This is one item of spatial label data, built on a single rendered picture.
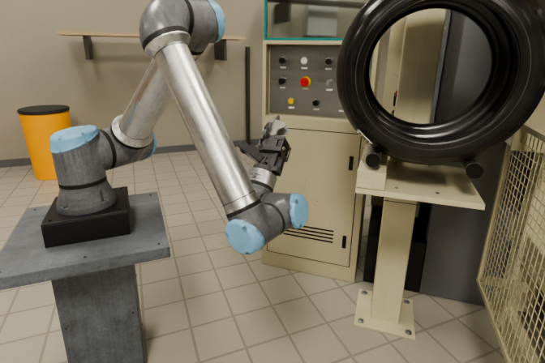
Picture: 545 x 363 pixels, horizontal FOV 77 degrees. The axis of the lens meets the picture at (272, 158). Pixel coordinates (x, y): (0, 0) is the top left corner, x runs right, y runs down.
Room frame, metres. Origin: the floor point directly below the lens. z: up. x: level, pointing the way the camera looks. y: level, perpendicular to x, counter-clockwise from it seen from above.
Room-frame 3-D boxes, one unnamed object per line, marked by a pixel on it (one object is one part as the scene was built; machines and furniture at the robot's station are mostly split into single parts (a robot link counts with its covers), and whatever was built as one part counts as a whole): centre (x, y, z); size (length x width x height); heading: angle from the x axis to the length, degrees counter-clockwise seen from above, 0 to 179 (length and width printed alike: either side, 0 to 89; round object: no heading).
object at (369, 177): (1.19, -0.37, 0.83); 0.36 x 0.09 x 0.06; 162
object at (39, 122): (3.27, 2.18, 0.33); 0.44 x 0.42 x 0.67; 22
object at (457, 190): (1.14, -0.50, 0.80); 0.37 x 0.36 x 0.02; 72
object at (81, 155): (1.14, 0.66, 0.87); 0.17 x 0.15 x 0.18; 145
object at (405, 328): (1.39, -0.56, 0.01); 0.27 x 0.27 x 0.02; 72
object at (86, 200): (1.13, 0.66, 0.73); 0.19 x 0.19 x 0.10
